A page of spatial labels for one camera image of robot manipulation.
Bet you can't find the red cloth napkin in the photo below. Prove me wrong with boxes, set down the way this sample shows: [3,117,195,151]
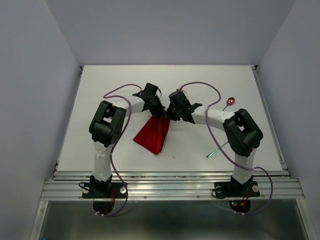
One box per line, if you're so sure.
[133,112,171,155]

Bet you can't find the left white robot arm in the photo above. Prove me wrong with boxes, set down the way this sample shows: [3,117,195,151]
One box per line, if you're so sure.
[80,83,170,197]

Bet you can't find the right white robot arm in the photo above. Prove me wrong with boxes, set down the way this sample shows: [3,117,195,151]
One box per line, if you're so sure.
[165,90,264,195]

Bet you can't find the iridescent metal spoon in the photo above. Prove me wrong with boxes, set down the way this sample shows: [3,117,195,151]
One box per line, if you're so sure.
[222,97,236,111]

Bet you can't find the iridescent metal fork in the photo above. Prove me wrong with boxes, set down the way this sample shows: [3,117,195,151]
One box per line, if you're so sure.
[205,142,228,159]

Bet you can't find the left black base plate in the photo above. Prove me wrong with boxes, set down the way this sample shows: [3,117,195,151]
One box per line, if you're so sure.
[78,182,127,199]

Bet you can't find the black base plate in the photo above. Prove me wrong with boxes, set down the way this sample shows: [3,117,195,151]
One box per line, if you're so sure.
[211,181,261,199]
[78,182,127,199]

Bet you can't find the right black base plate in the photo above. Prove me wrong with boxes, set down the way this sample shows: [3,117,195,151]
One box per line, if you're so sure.
[211,181,261,199]

